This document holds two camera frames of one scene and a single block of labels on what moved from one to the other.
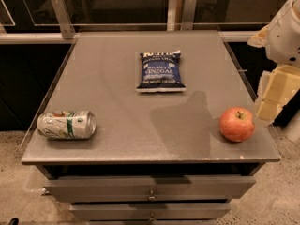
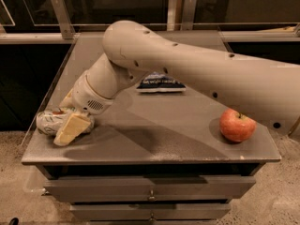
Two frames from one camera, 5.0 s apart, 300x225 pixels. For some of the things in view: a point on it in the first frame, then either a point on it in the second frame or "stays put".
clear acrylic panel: (155, 5) stays put
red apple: (237, 124) stays put
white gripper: (285, 37) to (85, 97)
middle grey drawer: (142, 211) stays put
